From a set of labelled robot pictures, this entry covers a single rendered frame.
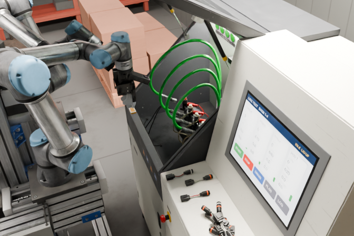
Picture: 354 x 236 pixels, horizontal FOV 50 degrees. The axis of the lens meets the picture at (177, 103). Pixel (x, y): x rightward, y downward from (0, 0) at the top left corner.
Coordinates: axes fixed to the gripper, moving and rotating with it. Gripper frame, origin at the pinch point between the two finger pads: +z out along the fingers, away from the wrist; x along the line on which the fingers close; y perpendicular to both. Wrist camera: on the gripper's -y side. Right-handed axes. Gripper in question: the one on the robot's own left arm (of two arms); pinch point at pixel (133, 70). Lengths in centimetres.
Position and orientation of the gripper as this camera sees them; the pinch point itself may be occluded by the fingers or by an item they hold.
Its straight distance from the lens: 183.3
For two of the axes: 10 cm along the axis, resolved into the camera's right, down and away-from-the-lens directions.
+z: 7.4, 6.0, 3.1
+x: 1.3, 3.3, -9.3
